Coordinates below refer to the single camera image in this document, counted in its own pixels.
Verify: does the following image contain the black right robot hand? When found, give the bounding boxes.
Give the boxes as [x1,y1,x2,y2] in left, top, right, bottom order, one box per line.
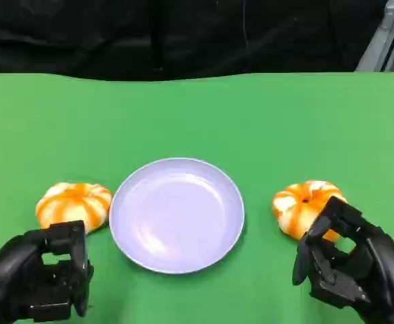
[291,195,394,324]

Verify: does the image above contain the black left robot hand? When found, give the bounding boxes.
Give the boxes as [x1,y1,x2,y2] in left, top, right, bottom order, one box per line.
[0,220,95,324]

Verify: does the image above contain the lilac plate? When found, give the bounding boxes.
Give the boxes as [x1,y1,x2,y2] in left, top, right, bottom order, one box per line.
[108,157,247,275]

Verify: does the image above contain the green table cloth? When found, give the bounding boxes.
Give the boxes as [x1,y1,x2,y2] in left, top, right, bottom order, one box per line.
[0,71,394,324]

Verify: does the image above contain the black backdrop curtain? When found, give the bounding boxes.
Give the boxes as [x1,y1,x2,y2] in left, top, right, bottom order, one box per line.
[0,0,392,82]

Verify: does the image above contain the aluminium frame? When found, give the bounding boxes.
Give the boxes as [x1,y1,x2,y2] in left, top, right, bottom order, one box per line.
[353,0,394,73]

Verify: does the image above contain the thin white hanging cable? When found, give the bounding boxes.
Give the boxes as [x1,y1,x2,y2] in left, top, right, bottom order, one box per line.
[241,0,251,51]

